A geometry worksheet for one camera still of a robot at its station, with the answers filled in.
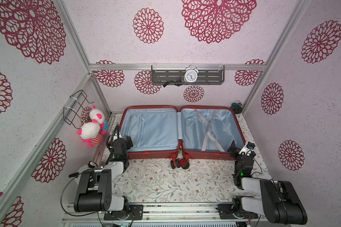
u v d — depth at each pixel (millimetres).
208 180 853
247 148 723
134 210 753
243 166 662
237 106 1168
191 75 898
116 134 750
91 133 838
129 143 853
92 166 686
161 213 752
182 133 916
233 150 790
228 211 737
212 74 922
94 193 438
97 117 916
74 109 753
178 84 924
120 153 695
